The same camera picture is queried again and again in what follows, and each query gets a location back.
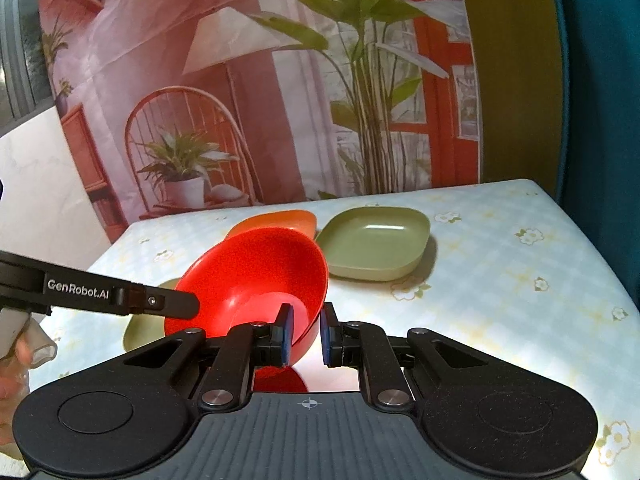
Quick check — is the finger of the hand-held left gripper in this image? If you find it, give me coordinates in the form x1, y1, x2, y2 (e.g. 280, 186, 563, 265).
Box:
110, 283, 202, 322

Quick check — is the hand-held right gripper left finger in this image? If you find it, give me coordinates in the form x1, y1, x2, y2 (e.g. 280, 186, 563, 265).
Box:
122, 303, 296, 409

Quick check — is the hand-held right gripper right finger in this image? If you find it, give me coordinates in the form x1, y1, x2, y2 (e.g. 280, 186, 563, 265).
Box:
320, 302, 490, 409

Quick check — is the red bowl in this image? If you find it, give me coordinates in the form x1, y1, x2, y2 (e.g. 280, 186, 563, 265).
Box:
162, 227, 331, 368

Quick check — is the person's left hand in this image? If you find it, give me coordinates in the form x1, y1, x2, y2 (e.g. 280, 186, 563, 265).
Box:
0, 340, 34, 455

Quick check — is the light green plate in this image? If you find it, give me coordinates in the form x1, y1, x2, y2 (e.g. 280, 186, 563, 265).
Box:
124, 278, 185, 358

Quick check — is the white marble panel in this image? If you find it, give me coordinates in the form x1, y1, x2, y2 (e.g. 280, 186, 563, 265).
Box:
0, 105, 113, 271

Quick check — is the green square plate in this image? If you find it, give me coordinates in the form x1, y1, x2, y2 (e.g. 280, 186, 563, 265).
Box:
315, 206, 432, 282

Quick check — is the orange plate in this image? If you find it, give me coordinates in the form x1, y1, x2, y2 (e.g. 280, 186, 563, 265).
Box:
225, 210, 318, 242

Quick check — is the floral tablecloth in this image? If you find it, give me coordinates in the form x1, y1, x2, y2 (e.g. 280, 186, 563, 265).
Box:
22, 178, 640, 478

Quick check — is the printed backdrop cloth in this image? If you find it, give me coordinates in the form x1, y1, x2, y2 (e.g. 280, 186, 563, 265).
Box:
38, 0, 483, 242

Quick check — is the teal curtain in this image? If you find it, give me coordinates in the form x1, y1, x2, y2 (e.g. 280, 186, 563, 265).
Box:
545, 0, 640, 308

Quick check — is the grey window frame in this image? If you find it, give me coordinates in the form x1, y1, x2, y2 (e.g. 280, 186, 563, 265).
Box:
0, 0, 55, 128

